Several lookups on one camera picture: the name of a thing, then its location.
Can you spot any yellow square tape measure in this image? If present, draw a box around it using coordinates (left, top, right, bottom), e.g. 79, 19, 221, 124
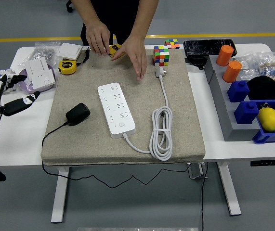
109, 44, 123, 60

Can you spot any white power strip with cord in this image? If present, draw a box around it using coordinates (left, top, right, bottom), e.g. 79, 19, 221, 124
97, 66, 173, 161

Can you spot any clear bag of small parts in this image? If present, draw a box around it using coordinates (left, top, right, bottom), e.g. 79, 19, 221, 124
232, 54, 261, 82

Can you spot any person's left hand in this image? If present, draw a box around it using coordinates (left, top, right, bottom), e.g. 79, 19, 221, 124
110, 35, 148, 81

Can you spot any grey-brown mat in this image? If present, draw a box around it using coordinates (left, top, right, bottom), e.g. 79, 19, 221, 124
40, 49, 206, 167

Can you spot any purple plate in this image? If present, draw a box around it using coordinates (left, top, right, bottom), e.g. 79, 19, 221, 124
18, 64, 57, 94

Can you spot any yellow round tape measure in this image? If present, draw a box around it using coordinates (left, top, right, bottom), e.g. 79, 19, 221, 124
58, 47, 92, 76

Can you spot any grey stepped block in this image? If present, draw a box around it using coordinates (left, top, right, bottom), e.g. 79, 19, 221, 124
204, 54, 261, 142

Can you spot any blue plastic bin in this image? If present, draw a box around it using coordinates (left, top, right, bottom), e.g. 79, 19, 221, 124
252, 99, 275, 145

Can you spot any black cloth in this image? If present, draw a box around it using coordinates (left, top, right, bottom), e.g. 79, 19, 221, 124
247, 76, 275, 101

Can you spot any white table leg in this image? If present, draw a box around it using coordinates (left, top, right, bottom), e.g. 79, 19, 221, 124
218, 161, 242, 216
51, 166, 70, 223

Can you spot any person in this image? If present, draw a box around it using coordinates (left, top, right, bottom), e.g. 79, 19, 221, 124
80, 0, 143, 46

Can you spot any large colourful puzzle cube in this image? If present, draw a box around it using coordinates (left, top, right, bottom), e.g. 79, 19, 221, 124
153, 45, 170, 67

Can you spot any black plastic tray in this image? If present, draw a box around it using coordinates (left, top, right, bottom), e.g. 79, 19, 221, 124
183, 38, 238, 61

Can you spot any black power adapter with cord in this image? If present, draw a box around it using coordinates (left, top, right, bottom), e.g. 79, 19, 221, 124
41, 103, 191, 189

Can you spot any white circuit breaker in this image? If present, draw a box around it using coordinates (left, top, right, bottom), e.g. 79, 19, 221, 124
0, 68, 17, 94

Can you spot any black hanging cable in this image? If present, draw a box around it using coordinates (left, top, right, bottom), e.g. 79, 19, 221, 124
200, 162, 210, 231

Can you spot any clear bag of resistors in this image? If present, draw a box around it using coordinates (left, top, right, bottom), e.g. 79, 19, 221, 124
256, 51, 275, 81

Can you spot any black office chair base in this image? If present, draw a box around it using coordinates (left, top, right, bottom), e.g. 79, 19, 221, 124
65, 0, 75, 13

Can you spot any orange cylinder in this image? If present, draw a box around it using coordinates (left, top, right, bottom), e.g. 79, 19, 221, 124
223, 60, 243, 84
215, 45, 234, 67

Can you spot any clear bag of screws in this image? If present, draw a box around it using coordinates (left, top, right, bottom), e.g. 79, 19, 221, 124
18, 41, 61, 68

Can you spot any silver metal bracket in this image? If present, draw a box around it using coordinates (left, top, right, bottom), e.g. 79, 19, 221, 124
187, 162, 208, 180

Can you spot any person's right hand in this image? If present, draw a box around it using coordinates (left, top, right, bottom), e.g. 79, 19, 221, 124
85, 20, 111, 57

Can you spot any black table control panel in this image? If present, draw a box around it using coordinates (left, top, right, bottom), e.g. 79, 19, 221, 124
249, 159, 275, 167

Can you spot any yellow lemon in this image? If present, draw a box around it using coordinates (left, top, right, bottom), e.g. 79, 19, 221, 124
257, 107, 275, 132

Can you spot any white wall switch panel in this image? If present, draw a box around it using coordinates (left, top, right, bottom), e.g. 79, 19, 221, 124
55, 42, 84, 61
28, 57, 50, 81

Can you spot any white wall socket panel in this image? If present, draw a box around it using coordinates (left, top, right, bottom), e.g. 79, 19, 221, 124
31, 69, 56, 89

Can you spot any small colourful puzzle cube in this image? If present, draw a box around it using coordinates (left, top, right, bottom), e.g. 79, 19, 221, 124
164, 38, 180, 50

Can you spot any blue block with knob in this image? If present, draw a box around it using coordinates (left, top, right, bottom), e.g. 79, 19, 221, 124
234, 101, 260, 125
227, 80, 250, 103

